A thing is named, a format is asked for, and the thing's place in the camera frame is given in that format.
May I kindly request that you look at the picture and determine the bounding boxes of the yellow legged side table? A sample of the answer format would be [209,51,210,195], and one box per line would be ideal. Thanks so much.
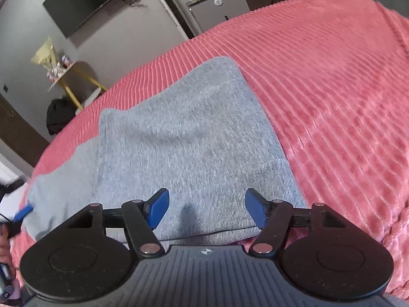
[47,61,107,114]

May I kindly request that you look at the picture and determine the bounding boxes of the grey pants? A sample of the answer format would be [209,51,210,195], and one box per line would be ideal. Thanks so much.
[24,57,306,245]

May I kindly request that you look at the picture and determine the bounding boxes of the grey mini fridge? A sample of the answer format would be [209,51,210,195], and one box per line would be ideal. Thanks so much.
[187,0,250,32]

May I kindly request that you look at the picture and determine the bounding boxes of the black bag on floor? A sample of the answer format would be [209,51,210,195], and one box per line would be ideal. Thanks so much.
[46,96,77,136]

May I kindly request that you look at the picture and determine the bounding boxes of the left hand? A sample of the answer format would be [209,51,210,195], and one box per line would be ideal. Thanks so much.
[0,225,16,279]

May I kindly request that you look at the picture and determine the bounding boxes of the pink ribbed blanket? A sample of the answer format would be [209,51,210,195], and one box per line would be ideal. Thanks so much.
[9,0,409,303]

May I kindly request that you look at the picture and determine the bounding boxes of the white vertical pipe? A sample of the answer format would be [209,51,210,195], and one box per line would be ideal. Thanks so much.
[158,0,194,41]

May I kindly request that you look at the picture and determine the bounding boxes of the yellow gift bag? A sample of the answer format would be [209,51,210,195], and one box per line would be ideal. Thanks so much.
[30,37,59,72]

